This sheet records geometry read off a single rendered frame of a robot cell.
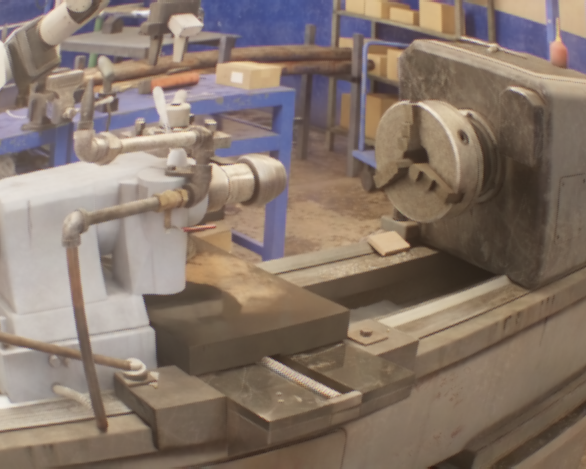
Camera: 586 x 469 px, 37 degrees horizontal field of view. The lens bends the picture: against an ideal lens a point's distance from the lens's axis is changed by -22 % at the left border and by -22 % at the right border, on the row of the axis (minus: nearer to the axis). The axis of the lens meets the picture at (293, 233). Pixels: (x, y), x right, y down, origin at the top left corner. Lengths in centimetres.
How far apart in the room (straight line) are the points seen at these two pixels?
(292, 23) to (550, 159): 581
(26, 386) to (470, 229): 121
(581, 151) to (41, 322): 135
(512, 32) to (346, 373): 474
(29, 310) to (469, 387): 101
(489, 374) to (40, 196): 109
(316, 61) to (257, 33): 213
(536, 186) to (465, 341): 40
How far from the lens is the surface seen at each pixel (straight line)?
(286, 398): 152
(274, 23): 795
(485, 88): 218
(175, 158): 160
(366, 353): 170
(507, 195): 218
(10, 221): 146
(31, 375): 147
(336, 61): 615
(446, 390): 199
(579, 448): 281
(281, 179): 180
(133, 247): 156
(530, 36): 608
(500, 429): 230
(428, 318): 197
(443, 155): 202
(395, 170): 207
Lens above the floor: 156
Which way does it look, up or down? 18 degrees down
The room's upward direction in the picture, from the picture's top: 4 degrees clockwise
